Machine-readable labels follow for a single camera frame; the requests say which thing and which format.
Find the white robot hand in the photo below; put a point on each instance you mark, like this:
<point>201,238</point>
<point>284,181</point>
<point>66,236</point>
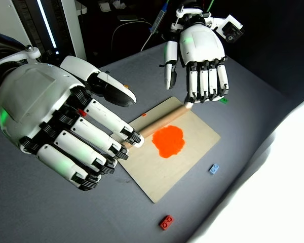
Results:
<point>35,96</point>
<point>202,45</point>

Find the wooden rolling pin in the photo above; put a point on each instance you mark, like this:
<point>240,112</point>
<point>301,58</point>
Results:
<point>162,121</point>

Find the green toy brick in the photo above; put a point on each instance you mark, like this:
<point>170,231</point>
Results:
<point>224,101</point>

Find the white stand with light strip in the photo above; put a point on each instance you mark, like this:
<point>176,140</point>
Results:
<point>71,25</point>

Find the orange play dough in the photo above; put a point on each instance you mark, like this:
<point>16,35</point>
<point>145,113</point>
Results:
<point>168,141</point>

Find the grey table cloth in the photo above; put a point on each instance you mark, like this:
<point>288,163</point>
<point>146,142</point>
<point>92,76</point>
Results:
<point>53,207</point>

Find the light blue toy brick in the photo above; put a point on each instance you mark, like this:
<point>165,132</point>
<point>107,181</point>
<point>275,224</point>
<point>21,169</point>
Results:
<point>214,169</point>

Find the light wooden board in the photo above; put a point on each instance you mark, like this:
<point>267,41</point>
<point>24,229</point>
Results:
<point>147,172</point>

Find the white backdrop sheet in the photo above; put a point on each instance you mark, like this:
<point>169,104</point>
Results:
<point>281,177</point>

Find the red toy brick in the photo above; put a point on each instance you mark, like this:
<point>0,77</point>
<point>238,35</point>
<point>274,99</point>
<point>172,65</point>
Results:
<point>166,222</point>

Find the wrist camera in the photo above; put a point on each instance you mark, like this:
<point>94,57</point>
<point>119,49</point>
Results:
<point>230,33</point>

